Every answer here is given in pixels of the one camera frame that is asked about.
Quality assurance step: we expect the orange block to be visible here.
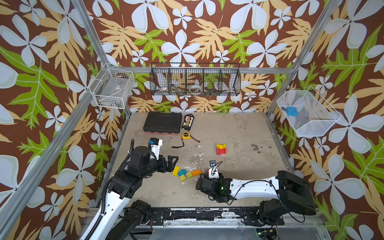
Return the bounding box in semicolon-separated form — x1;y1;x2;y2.
192;169;202;176

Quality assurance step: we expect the red arch block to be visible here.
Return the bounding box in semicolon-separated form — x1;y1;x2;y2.
217;148;227;156

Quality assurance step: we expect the yellow arch block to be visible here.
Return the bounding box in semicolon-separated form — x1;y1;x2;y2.
217;144;226;150

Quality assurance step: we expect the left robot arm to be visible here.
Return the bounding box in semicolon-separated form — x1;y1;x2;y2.
80;138;179;240

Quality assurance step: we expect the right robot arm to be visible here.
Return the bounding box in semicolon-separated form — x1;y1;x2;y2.
196;171;317;227

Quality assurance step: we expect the yellow rectangular block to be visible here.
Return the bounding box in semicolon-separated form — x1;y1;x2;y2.
172;166;180;176

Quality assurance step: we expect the teal block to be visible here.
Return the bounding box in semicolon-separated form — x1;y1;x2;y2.
178;169;188;177

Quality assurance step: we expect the yellow tape measure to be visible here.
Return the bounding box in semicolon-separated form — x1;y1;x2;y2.
172;132;201;149

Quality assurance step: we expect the black tool case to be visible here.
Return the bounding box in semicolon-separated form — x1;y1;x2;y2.
143;112;182;134

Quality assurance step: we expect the blue object in basket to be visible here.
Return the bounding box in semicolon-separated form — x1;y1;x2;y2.
285;107;299;117

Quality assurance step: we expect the white mesh basket right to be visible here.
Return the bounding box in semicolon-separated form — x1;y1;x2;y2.
277;87;341;138

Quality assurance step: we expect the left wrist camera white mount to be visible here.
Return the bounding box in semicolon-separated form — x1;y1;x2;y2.
149;138;163;160

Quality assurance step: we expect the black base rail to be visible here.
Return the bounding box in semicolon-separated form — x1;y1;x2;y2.
144;207;285;227

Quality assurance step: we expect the black wire basket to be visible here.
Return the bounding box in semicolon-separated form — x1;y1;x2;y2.
149;63;242;96

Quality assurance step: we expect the white wire basket left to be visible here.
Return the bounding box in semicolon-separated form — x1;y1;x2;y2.
90;64;135;110

